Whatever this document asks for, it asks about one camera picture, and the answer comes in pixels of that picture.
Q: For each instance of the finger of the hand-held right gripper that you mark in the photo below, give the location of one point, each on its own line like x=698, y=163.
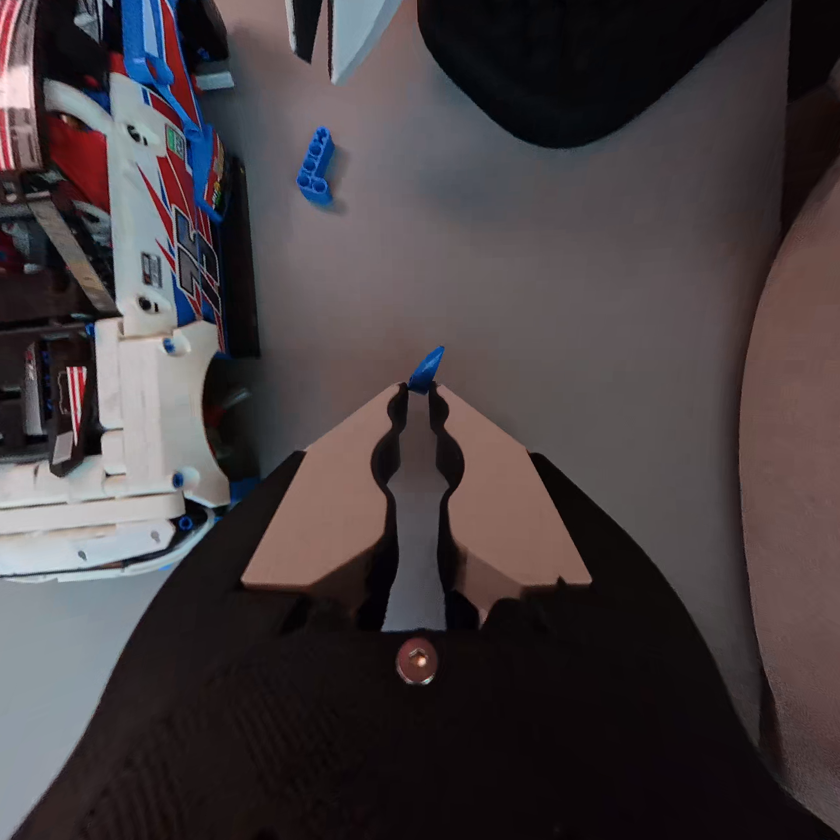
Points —
x=303, y=26
x=358, y=33

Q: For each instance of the toy brick race car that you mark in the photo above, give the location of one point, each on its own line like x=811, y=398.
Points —
x=144, y=394

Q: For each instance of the blue angled beam brick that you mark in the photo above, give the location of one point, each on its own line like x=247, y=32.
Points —
x=315, y=167

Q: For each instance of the blue pointed brick piece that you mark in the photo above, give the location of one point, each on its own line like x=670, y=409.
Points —
x=425, y=371

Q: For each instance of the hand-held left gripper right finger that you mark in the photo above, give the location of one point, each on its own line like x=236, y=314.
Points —
x=518, y=518

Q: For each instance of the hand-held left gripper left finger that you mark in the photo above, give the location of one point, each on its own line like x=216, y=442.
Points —
x=315, y=512

